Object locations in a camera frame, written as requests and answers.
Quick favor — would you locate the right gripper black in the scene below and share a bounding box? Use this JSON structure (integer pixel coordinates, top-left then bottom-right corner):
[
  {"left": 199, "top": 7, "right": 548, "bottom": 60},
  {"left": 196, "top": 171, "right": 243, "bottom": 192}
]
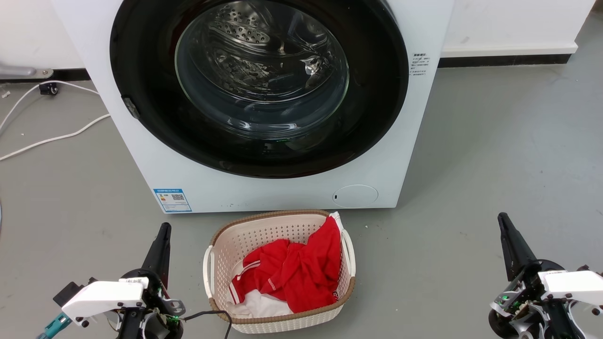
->
[{"left": 489, "top": 213, "right": 581, "bottom": 339}]

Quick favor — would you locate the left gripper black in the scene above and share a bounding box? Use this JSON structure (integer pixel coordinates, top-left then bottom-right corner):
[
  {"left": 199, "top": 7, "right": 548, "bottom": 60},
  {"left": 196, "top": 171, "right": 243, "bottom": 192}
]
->
[{"left": 118, "top": 223, "right": 185, "bottom": 339}]

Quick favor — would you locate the black round glass washer door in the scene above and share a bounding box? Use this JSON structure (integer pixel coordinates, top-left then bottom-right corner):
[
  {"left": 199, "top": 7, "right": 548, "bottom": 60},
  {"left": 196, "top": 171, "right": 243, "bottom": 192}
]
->
[{"left": 109, "top": 0, "right": 409, "bottom": 178}]

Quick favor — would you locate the white front-load washing machine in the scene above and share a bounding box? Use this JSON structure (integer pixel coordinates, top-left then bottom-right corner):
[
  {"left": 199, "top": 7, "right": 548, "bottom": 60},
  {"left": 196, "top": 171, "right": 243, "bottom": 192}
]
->
[{"left": 51, "top": 0, "right": 455, "bottom": 214}]

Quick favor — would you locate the stainless steel washer drum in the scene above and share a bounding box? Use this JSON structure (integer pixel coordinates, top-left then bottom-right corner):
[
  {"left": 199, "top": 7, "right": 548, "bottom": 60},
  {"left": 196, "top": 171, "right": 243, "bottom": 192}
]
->
[{"left": 181, "top": 0, "right": 347, "bottom": 113}]

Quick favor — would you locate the blue energy label sticker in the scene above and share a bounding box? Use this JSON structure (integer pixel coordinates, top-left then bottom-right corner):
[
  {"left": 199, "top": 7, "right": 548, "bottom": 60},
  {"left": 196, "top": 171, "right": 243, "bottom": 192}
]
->
[{"left": 153, "top": 188, "right": 193, "bottom": 213}]

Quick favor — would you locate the beige perforated laundry basket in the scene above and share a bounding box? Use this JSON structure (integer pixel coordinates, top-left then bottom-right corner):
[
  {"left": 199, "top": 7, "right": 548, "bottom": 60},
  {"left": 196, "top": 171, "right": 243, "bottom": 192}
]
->
[{"left": 203, "top": 210, "right": 356, "bottom": 334}]

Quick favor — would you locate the white garment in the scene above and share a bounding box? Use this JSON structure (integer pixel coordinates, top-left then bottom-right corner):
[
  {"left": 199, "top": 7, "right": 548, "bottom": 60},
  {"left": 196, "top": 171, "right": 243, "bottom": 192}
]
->
[{"left": 225, "top": 290, "right": 295, "bottom": 319}]

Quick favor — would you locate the red garment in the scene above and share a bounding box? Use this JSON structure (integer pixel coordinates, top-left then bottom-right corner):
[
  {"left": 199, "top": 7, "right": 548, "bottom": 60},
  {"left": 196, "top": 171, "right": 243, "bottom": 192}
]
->
[{"left": 229, "top": 216, "right": 342, "bottom": 314}]

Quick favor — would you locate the round white filter cover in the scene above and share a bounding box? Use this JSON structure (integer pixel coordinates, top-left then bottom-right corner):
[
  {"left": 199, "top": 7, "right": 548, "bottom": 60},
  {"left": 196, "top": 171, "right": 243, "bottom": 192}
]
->
[{"left": 332, "top": 185, "right": 379, "bottom": 209}]

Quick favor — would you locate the teal cable connector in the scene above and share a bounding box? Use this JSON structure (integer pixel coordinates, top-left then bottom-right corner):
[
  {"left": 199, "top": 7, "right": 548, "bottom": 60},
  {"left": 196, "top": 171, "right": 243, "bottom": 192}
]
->
[{"left": 38, "top": 313, "right": 72, "bottom": 339}]

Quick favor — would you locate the grey door handle latch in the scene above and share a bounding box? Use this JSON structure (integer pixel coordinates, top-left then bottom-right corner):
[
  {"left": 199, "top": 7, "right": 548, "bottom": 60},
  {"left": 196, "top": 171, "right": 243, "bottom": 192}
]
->
[{"left": 122, "top": 96, "right": 141, "bottom": 120}]

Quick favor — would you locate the white floor cable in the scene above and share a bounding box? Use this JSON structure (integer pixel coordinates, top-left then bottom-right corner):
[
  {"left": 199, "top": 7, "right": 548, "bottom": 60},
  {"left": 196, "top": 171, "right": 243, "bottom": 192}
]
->
[
  {"left": 0, "top": 80, "right": 100, "bottom": 135},
  {"left": 0, "top": 113, "right": 111, "bottom": 161}
]

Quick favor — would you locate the grey metal bracket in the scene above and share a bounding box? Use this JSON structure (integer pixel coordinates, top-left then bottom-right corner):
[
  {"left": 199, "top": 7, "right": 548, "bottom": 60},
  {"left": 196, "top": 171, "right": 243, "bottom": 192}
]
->
[{"left": 0, "top": 65, "right": 54, "bottom": 80}]

